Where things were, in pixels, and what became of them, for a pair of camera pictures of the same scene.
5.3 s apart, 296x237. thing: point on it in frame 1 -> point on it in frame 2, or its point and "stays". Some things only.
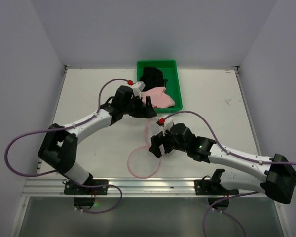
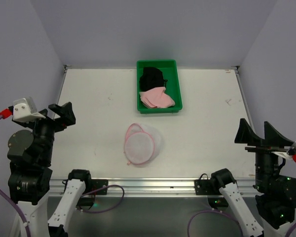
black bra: (152, 77) stays
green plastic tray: (169, 68) stays
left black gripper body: (143, 109) -> (49, 122)
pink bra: (159, 98) stays
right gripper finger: (168, 144) -> (273, 138)
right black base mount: (207, 186) stays
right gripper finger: (157, 141) -> (246, 135)
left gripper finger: (149, 109) -> (66, 113)
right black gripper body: (161, 143) -> (265, 148)
